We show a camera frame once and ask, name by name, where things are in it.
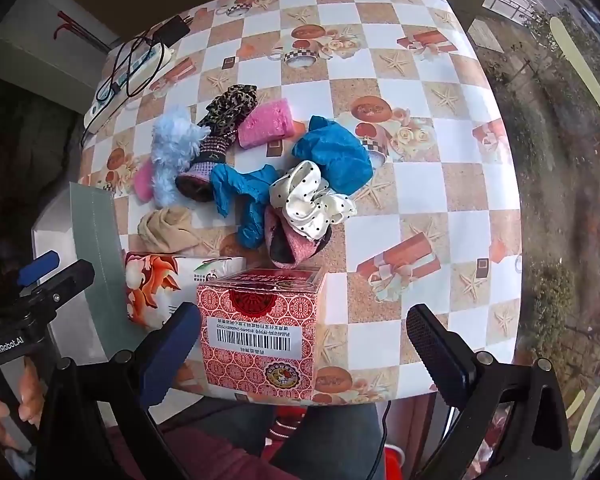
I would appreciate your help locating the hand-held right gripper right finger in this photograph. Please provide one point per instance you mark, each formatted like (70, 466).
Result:
(437, 355)

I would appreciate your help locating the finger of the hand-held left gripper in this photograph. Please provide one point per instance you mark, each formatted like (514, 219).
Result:
(70, 280)
(39, 265)

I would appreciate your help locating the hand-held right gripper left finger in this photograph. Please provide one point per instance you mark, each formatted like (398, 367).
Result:
(172, 355)

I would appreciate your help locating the beige sock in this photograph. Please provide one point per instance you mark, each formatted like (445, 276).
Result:
(167, 230)

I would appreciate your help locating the light blue fluffy toy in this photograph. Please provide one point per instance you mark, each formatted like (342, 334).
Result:
(172, 155)

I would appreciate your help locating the blue disposable cover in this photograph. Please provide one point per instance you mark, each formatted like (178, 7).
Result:
(335, 155)
(240, 187)

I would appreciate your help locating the white polka dot scrunchie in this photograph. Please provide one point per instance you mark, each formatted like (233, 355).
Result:
(305, 200)

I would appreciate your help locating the pink sponge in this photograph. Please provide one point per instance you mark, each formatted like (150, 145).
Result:
(265, 124)

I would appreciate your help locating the person's left hand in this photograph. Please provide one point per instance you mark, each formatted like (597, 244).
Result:
(30, 392)

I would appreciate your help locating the orange floral tissue box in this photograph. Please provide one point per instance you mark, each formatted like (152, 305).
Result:
(150, 285)

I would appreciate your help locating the red patterned box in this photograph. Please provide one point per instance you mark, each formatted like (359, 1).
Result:
(260, 325)

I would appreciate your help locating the person's reddish garment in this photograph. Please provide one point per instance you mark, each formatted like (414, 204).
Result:
(220, 455)

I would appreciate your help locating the red bucket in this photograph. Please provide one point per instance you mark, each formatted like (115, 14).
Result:
(397, 462)

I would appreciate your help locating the pink fuzzy cloth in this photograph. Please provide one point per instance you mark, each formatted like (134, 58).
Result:
(142, 185)

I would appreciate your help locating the person's dark trousers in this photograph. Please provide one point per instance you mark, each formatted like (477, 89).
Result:
(325, 440)

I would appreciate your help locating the checkered printed tablecloth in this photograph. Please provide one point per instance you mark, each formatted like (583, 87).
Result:
(430, 200)

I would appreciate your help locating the pink sock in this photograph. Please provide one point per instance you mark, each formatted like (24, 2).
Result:
(295, 247)

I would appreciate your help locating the purple knitted sock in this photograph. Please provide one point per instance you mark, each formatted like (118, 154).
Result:
(207, 157)

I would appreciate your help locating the cream power strip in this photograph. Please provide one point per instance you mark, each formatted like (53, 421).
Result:
(130, 85)

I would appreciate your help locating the white carton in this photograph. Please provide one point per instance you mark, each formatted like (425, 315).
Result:
(35, 40)

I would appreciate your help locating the black power adapter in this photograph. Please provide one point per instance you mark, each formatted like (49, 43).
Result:
(172, 31)

